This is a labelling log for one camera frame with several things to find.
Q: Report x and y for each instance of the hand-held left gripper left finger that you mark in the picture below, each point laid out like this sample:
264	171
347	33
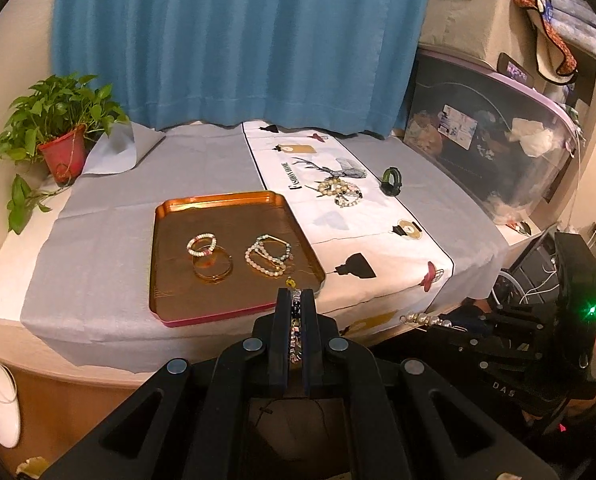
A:
284	330

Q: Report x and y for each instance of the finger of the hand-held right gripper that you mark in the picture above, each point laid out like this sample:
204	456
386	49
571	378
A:
477	345
477	319

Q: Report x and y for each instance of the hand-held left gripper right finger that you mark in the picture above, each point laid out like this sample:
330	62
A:
309	330

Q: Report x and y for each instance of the amber bangle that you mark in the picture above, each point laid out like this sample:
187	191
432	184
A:
213	276

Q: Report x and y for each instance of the orange metal tray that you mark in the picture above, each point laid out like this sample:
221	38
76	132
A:
178	285

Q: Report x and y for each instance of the white printed table runner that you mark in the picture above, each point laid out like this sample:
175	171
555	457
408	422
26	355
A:
367	240

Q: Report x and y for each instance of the black bangle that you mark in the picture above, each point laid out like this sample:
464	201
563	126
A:
391	191

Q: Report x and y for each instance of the clear plastic storage box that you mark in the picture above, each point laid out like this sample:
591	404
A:
477	160

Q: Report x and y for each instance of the green bangle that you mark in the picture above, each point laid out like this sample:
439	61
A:
388	176

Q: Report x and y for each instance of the grey table cloth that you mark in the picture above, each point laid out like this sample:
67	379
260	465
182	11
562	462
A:
203	160

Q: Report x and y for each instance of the small dark framed card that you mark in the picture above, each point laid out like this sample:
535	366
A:
512	67

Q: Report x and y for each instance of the red plant pot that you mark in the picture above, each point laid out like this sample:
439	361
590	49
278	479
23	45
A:
63	155

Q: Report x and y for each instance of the patterned cloth bag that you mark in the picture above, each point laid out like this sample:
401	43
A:
547	45

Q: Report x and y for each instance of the beige fabric storage box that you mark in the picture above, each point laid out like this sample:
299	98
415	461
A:
472	25

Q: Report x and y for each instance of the blue curtain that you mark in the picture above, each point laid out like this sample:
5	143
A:
228	35

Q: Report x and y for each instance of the green leafy plant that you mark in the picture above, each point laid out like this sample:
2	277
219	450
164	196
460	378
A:
53	105

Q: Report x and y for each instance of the stack of blue packets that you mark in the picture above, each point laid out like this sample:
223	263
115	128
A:
575	10

